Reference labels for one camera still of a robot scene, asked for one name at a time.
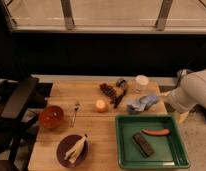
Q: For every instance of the small dark round object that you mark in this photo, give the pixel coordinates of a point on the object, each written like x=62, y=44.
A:
x=121, y=83

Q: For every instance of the metal fork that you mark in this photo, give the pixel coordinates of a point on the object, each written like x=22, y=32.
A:
x=76, y=108

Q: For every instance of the red bowl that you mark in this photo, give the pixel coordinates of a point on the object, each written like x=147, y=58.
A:
x=51, y=117

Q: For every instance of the orange sausage toy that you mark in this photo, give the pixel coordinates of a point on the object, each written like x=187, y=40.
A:
x=162, y=132

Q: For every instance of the dark rectangular eraser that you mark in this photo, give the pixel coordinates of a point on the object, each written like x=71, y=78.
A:
x=142, y=144

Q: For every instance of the purple plate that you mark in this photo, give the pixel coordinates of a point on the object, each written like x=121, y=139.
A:
x=66, y=144

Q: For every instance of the green plastic tray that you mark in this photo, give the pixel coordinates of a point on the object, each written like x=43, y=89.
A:
x=169, y=150

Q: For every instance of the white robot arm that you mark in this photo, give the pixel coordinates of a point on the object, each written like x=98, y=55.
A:
x=190, y=92

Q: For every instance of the black office chair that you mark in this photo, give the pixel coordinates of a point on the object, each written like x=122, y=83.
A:
x=25, y=94

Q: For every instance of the dark knife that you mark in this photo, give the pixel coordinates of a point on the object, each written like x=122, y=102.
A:
x=119, y=98

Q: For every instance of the blue crumpled cloth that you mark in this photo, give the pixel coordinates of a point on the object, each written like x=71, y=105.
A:
x=141, y=104

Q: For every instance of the dark grape bunch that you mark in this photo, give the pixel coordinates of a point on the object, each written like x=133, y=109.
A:
x=108, y=90

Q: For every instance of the orange fruit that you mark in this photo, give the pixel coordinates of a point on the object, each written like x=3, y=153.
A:
x=100, y=106

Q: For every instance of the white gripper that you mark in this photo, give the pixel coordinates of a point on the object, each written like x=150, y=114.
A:
x=180, y=102

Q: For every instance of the grey round device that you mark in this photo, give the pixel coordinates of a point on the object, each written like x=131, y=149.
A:
x=181, y=73

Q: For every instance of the peeled banana toy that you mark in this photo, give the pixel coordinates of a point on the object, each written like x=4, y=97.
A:
x=72, y=154

